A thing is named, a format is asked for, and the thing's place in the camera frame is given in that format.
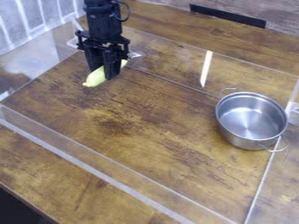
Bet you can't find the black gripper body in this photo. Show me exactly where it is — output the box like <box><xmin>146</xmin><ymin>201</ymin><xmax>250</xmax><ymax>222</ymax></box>
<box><xmin>74</xmin><ymin>0</ymin><xmax>130</xmax><ymax>59</ymax></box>

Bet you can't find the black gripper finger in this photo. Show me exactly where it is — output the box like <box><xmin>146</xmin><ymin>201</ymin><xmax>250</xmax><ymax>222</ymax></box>
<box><xmin>102</xmin><ymin>48</ymin><xmax>121</xmax><ymax>80</ymax></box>
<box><xmin>84</xmin><ymin>48</ymin><xmax>104</xmax><ymax>72</ymax></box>

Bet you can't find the black bar on table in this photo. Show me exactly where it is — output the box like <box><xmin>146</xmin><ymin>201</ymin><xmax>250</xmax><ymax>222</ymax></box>
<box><xmin>189</xmin><ymin>3</ymin><xmax>266</xmax><ymax>28</ymax></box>

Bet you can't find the stainless steel pot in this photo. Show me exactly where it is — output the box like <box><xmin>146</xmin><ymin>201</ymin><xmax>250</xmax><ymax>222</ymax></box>
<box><xmin>214</xmin><ymin>88</ymin><xmax>288</xmax><ymax>153</ymax></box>

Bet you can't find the black cable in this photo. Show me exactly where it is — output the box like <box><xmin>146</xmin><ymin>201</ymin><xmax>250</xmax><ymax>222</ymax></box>
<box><xmin>112</xmin><ymin>0</ymin><xmax>132</xmax><ymax>23</ymax></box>

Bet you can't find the clear acrylic enclosure panel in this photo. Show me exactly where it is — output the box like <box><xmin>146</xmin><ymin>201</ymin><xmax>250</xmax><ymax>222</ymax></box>
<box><xmin>0</xmin><ymin>104</ymin><xmax>237</xmax><ymax>224</ymax></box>

